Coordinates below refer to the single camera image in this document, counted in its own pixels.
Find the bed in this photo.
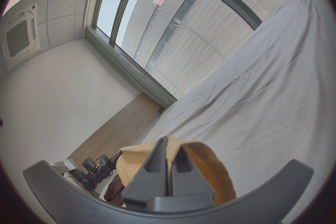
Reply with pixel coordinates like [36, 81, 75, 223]
[67, 0, 335, 208]

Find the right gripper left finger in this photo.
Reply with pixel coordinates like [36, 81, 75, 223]
[122, 136, 169, 211]

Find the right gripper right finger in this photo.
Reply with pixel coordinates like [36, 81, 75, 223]
[172, 145, 216, 205]

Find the dark red garment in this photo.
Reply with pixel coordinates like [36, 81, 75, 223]
[102, 175, 130, 208]

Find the window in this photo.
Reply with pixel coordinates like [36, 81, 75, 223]
[85, 0, 324, 114]

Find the yellow garment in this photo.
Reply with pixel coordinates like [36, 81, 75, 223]
[116, 136, 237, 205]

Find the white ceiling air conditioner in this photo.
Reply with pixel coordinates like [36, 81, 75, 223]
[1, 2, 41, 70]

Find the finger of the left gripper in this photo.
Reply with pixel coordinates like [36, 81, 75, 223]
[110, 152, 123, 165]

